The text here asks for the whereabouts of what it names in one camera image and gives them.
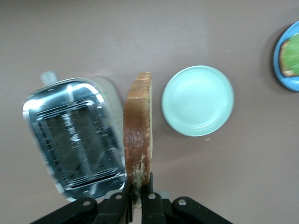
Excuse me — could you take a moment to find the brown bread slice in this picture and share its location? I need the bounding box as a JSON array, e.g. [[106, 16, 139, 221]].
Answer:
[[123, 71, 154, 209], [279, 39, 299, 78]]

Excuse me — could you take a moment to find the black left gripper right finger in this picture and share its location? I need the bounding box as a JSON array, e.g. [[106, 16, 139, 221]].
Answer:
[[141, 172, 234, 224]]

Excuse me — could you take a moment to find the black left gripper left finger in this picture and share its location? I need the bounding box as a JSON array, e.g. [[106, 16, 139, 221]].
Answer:
[[30, 179, 133, 224]]

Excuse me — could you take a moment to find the light green round plate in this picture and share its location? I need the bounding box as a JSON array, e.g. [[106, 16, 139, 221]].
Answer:
[[161, 65, 235, 137]]

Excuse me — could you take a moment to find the green lettuce leaf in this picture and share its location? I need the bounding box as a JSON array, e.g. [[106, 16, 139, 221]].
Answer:
[[281, 32, 299, 73]]

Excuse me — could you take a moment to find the beige chrome toaster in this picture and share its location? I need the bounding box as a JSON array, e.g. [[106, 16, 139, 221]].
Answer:
[[22, 71, 128, 203]]

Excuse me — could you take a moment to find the blue round plate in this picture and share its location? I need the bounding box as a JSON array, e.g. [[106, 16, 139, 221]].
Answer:
[[273, 20, 299, 92]]

